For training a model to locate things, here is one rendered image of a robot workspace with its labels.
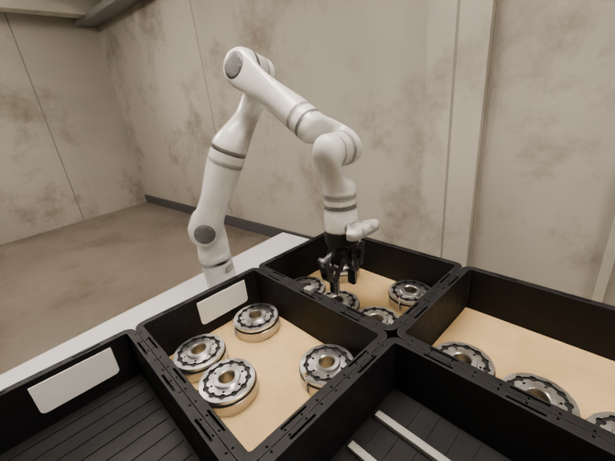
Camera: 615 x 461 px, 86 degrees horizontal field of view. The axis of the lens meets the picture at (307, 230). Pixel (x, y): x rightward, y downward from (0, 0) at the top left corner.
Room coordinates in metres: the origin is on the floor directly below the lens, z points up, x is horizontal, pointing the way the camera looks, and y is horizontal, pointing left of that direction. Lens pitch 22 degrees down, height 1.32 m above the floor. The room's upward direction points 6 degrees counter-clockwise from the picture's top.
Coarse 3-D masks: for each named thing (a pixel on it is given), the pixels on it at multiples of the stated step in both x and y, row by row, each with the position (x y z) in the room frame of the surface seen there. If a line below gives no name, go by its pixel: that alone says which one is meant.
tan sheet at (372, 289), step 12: (360, 276) 0.80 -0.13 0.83; (372, 276) 0.79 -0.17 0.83; (348, 288) 0.75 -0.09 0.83; (360, 288) 0.74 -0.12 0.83; (372, 288) 0.73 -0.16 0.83; (384, 288) 0.73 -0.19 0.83; (360, 300) 0.69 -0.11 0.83; (372, 300) 0.68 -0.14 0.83; (384, 300) 0.68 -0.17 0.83; (396, 312) 0.63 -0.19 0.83
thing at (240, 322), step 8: (256, 304) 0.67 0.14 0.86; (264, 304) 0.67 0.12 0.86; (240, 312) 0.64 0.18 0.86; (272, 312) 0.64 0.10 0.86; (240, 320) 0.62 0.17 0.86; (264, 320) 0.61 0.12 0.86; (272, 320) 0.60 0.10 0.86; (240, 328) 0.58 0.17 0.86; (248, 328) 0.58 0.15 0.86; (256, 328) 0.58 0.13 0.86; (264, 328) 0.58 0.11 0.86
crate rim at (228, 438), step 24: (216, 288) 0.65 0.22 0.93; (288, 288) 0.62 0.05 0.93; (168, 312) 0.57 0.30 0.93; (336, 312) 0.52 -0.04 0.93; (144, 336) 0.50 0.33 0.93; (384, 336) 0.44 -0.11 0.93; (168, 360) 0.43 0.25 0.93; (360, 360) 0.39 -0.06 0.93; (336, 384) 0.35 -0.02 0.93; (312, 408) 0.32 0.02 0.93; (216, 432) 0.29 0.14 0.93; (240, 456) 0.26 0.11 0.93
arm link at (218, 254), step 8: (192, 216) 0.86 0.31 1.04; (224, 232) 0.91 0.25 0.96; (224, 240) 0.90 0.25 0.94; (200, 248) 0.88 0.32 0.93; (208, 248) 0.88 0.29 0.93; (216, 248) 0.88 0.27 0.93; (224, 248) 0.88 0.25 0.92; (200, 256) 0.86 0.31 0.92; (208, 256) 0.85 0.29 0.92; (216, 256) 0.85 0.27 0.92; (224, 256) 0.86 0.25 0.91; (200, 264) 0.86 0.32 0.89; (208, 264) 0.84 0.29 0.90; (216, 264) 0.84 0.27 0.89
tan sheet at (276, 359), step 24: (288, 336) 0.58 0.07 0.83; (264, 360) 0.52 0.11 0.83; (288, 360) 0.51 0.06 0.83; (192, 384) 0.47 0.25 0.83; (264, 384) 0.46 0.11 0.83; (288, 384) 0.45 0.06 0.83; (264, 408) 0.41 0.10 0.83; (288, 408) 0.40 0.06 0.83; (240, 432) 0.37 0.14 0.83; (264, 432) 0.36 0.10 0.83
